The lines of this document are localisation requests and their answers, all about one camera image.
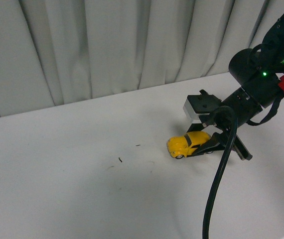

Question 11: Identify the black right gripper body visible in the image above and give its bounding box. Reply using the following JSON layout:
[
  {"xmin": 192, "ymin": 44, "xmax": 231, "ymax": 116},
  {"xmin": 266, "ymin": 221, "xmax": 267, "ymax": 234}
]
[{"xmin": 198, "ymin": 89, "xmax": 263, "ymax": 161}]

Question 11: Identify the white pleated curtain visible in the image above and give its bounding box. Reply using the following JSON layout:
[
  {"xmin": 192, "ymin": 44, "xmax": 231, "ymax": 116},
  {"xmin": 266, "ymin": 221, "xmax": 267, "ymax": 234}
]
[{"xmin": 0, "ymin": 0, "xmax": 284, "ymax": 117}]

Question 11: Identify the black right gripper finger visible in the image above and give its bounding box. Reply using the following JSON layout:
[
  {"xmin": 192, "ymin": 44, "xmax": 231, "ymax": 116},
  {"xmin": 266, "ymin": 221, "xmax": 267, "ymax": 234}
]
[
  {"xmin": 186, "ymin": 123, "xmax": 203, "ymax": 133},
  {"xmin": 191, "ymin": 133, "xmax": 225, "ymax": 156}
]

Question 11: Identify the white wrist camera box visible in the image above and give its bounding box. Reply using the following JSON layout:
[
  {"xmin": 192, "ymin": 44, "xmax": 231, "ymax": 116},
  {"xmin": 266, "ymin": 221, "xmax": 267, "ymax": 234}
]
[{"xmin": 183, "ymin": 90, "xmax": 221, "ymax": 123}]

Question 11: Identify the yellow beetle toy car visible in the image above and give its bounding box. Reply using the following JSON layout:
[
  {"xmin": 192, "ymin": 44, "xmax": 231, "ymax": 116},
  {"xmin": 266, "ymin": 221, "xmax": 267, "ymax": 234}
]
[{"xmin": 166, "ymin": 131, "xmax": 211, "ymax": 159}]

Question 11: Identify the black camera cable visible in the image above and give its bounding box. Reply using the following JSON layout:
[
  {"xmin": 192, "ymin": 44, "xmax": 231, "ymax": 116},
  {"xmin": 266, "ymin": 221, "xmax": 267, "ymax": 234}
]
[{"xmin": 202, "ymin": 106, "xmax": 239, "ymax": 239}]

